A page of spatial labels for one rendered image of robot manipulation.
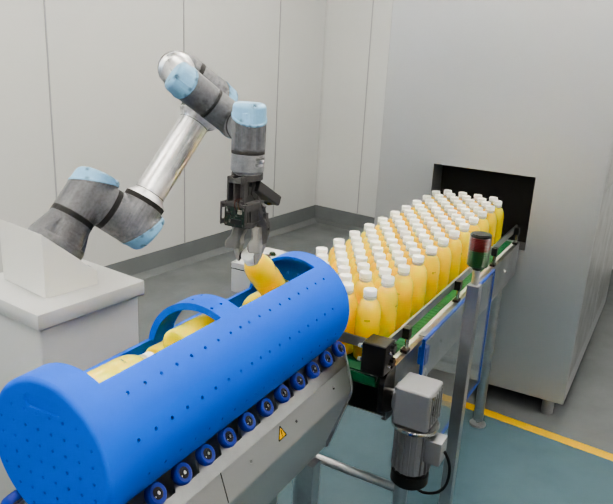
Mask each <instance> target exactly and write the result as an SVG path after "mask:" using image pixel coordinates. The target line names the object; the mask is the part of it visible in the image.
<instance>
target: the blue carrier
mask: <svg viewBox="0 0 613 504"><path fill-rule="evenodd" d="M271 260H272V261H273V263H274V264H275V266H276V267H277V268H278V270H279V271H280V273H281V274H282V276H283V277H284V279H286V280H288V281H289V282H287V283H285V284H283V285H281V286H279V287H277V288H276V289H274V290H272V291H270V292H268V293H266V294H264V295H263V296H261V297H259V298H257V299H255V300H253V301H251V302H250V303H248V304H246V305H244V306H242V303H243V302H244V300H245V299H246V298H247V297H248V296H249V295H250V294H252V293H254V292H256V291H257V289H256V288H255V287H254V286H253V284H252V283H251V282H250V286H249V288H247V289H245V290H243V291H241V292H239V293H237V294H235V295H234V296H232V297H230V298H228V299H224V298H221V297H218V296H215V295H210V294H199V295H194V296H191V297H189V298H186V299H184V300H182V301H180V302H178V303H176V304H173V305H171V306H169V307H167V308H166V309H164V310H163V311H162V312H161V313H160V314H159V315H158V316H157V318H156V319H155V321H154V322H153V325H152V327H151V330H150V334H149V338H148V339H146V340H144V341H142V342H140V343H139V344H137V345H135V346H133V347H131V348H129V349H127V350H125V351H123V352H121V353H119V354H117V355H115V356H113V357H111V358H109V359H107V360H105V361H103V362H101V363H99V364H97V365H95V366H93V367H91V368H89V369H87V370H85V371H82V370H80V369H78V368H76V367H74V366H72V365H68V364H64V363H48V364H45V365H42V366H40V367H38V368H36V369H34V370H32V371H29V372H27V373H25V374H23V375H21V376H19V377H17V378H15V379H13V380H11V381H10V382H9V383H7V384H6V385H5V386H4V388H3V389H2V391H1V392H0V458H1V461H2V463H3V466H4V468H5V470H6V472H7V474H8V476H9V478H10V480H11V481H12V483H13V485H14V486H15V488H16V489H17V491H18V492H19V494H20V495H21V496H22V498H23V499H24V500H25V501H26V502H27V503H28V504H126V503H127V502H128V501H130V500H131V499H132V498H134V497H135V496H136V495H138V494H139V493H140V492H141V491H143V490H144V489H145V488H147V487H148V486H149V485H151V484H152V483H153V482H154V481H156V480H157V479H158V478H160V477H161V476H162V475H164V474H165V473H166V472H167V471H169V470H170V469H171V468H173V467H174V466H175V465H177V464H178V463H179V462H180V461H182V460H183V459H184V458H186V457H187V456H188V455H190V454H191V453H192V452H193V451H195V450H196V449H197V448H199V447H200V446H201V445H202V444H204V443H205V442H206V441H208V440H209V439H210V438H212V437H213V436H214V435H215V434H217V433H218V432H219V431H221V430H222V429H223V428H225V427H226V426H227V425H228V424H230V423H231V422H232V421H234V420H235V419H236V418H238V417H239V416H240V415H241V414H243V413H244V412H245V411H247V410H248V409H249V408H251V407H252V406H253V405H254V404H256V403H257V402H258V401H260V400H261V399H262V398H264V397H265V396H266V395H267V394H269V393H270V392H271V391H273V390H274V389H275V388H277V387H278V386H279V385H280V384H282V383H283V382H284V381H286V380H287V379H288V378H290V377H291V376H292V375H293V374H295V373H296V372H297V371H299V370H300V369H301V368H303V367H304V366H305V365H306V364H308V363H309V362H310V361H312V360H313V359H314V358H316V357H317V356H318V355H319V354H321V353H322V352H323V351H325V350H326V349H327V348H328V347H330V346H331V345H332V344H334V343H335V342H336V341H337V340H338V339H339V338H340V337H341V335H342V334H343V332H344V331H345V329H346V326H347V323H348V319H349V299H348V295H347V291H346V289H345V286H344V284H343V282H342V280H341V278H340V277H339V275H338V274H337V273H336V271H335V270H334V269H333V268H332V267H331V266H330V265H329V264H328V263H326V262H325V261H324V260H322V259H321V258H319V257H317V256H315V255H313V254H310V253H307V252H301V251H292V252H287V253H283V254H281V255H279V256H277V257H274V258H272V259H271ZM241 306H242V307H241ZM182 310H193V311H198V312H200V313H198V314H196V315H194V316H192V317H190V318H188V319H186V320H184V321H182V322H180V323H178V324H176V325H174V324H175V321H176V319H177V317H178V315H179V314H180V313H181V311H182ZM202 313H203V314H205V315H207V316H209V317H211V318H212V319H214V320H215V321H214V322H212V323H211V324H209V325H207V326H205V327H203V328H201V329H199V330H198V331H196V332H194V333H192V334H190V335H188V336H186V337H185V338H183V339H181V340H179V341H177V342H175V343H173V344H172V345H170V346H168V347H166V348H164V349H162V350H160V351H159V352H157V353H155V354H153V355H151V356H149V357H147V358H146V359H144V360H142V361H140V362H138V363H136V364H134V365H133V366H131V367H129V368H127V369H125V370H123V371H121V372H120V373H118V374H116V375H114V376H112V377H110V378H108V379H107V380H105V381H103V382H101V383H98V382H97V381H96V380H95V379H94V378H92V377H91V376H90V375H88V374H87V373H86V372H88V371H90V370H92V369H94V368H96V367H98V366H100V365H102V364H105V363H107V362H108V361H110V360H112V359H114V358H116V357H119V356H123V355H129V354H134V355H142V354H143V353H145V352H146V350H147V349H148V348H149V347H151V346H153V345H155V344H157V343H158V342H161V341H162V340H163V338H164V335H165V333H166V332H167V331H169V330H171V329H173V328H175V327H177V326H179V325H181V324H182V323H184V322H186V321H188V320H190V319H192V318H194V317H196V316H198V315H201V314H202ZM126 393H127V394H126Z"/></svg>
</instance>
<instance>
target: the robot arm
mask: <svg viewBox="0 0 613 504"><path fill-rule="evenodd" d="M158 74H159V77H160V79H161V80H162V81H163V83H164V84H165V88H166V90H168V91H169V92H170V93H171V94H172V96H173V97H175V98H177V99H179V100H180V101H181V102H182V103H181V105H180V106H179V109H180V113H181V115H180V117H179V118H178V120H177V122H176V123H175V125H174V126H173V128H172V129H171V131H170V133H169V134H168V136H167V137H166V139H165V140H164V142H163V143H162V145H161V147H160V148H159V150H158V151H157V153H156V154H155V156H154V158H153V159H152V161H151V162H150V164H149V165H148V167H147V168H146V170H145V172H144V173H143V175H142V176H141V178H140V179H139V181H138V183H137V184H136V185H135V186H132V187H128V188H127V189H126V191H125V192H122V191H121V190H119V189H118V188H119V187H120V186H119V185H120V183H119V181H118V180H116V179H115V178H113V177H112V176H110V175H108V174H106V173H104V172H102V171H99V170H97V169H94V168H91V167H86V166H81V167H78V168H77V169H76V170H75V171H74V172H73V174H72V175H71V177H69V178H68V181H67V183H66V184H65V186H64V187H63V189H62V190H61V192H60V193H59V195H58V197H57V198H56V200H55V201H54V203H53V204H52V206H51V207H50V209H49V210H48V211H47V212H46V213H45V214H44V215H42V216H41V217H40V218H39V219H37V220H36V221H35V222H34V223H33V224H31V225H30V226H29V228H28V230H30V231H33V232H36V233H38V234H41V235H44V236H45V237H46V238H47V239H49V240H50V241H52V242H53V243H55V244H56V245H58V246H59V247H61V248H62V249H64V250H65V251H67V252H69V253H70V254H72V255H73V256H75V257H76V258H78V259H79V260H82V258H83V257H84V254H85V250H86V246H87V241H88V237H89V234H90V232H91V231H92V229H93V227H94V226H96V227H97V228H99V229H101V230H102V231H104V232H105V233H107V234H109V235H110V236H112V237H113V238H115V239H117V240H118V241H120V242H121V243H122V244H124V245H127V246H129V247H130V248H132V249H135V250H138V249H142V248H144V247H145V246H147V245H148V244H149V243H150V242H151V241H152V240H153V239H154V238H155V237H156V236H157V235H158V234H159V232H160V231H161V229H162V228H163V225H164V223H165V220H164V219H163V217H162V216H161V215H162V214H163V212H164V206H163V202H164V200H165V198H166V197H167V195H168V194H169V192H170V190H171V189H172V187H173V186H174V184H175V182H176V181H177V179H178V178H179V176H180V174H181V173H182V171H183V170H184V168H185V166H186V165H187V163H188V162H189V160H190V158H191V157H192V155H193V154H194V152H195V150H196V149H197V147H198V146H199V144H200V142H201V141H202V139H203V138H204V136H205V134H206V133H207V132H208V131H213V130H215V129H216V128H217V129H218V130H219V131H220V132H221V133H222V134H223V135H224V136H225V137H227V138H229V139H231V162H230V170H231V171H232V172H231V175H229V176H227V200H223V201H220V224H222V223H224V225H227V226H231V227H232V233H231V235H230V236H229V237H228V238H227V239H226V241H225V247H226V248H234V253H235V256H236V258H237V261H240V260H241V253H242V251H243V245H244V243H245V242H244V236H245V234H246V233H247V229H251V228H252V238H251V240H250V242H249V243H248V245H247V250H248V252H249V253H254V256H253V258H254V265H257V264H258V262H259V261H260V259H261V257H262V254H263V252H264V249H265V246H266V243H267V240H268V236H269V232H270V221H269V217H268V214H269V213H266V207H267V206H266V205H277V206H278V205H279V204H280V201H281V196H280V195H279V194H277V193H276V192H275V191H273V190H272V189H271V188H269V187H268V186H266V185H265V184H264V183H262V182H261V180H263V172H264V164H265V145H266V125H267V108H266V105H265V104H263V103H259V102H250V101H238V93H237V91H236V90H235V89H234V88H233V87H232V86H231V85H230V84H229V83H228V82H227V81H225V80H223V79H222V78H221V77H220V76H218V75H217V74H216V73H215V72H213V71H212V70H211V69H210V68H208V67H207V66H206V65H205V64H203V63H202V62H201V61H200V60H199V59H197V58H196V57H194V56H192V55H190V54H188V53H185V52H183V51H178V50H173V51H169V52H167V53H165V54H164V55H163V56H162V57H161V58H160V60H159V62H158ZM222 207H225V211H224V218H222ZM255 225H257V227H256V226H255Z"/></svg>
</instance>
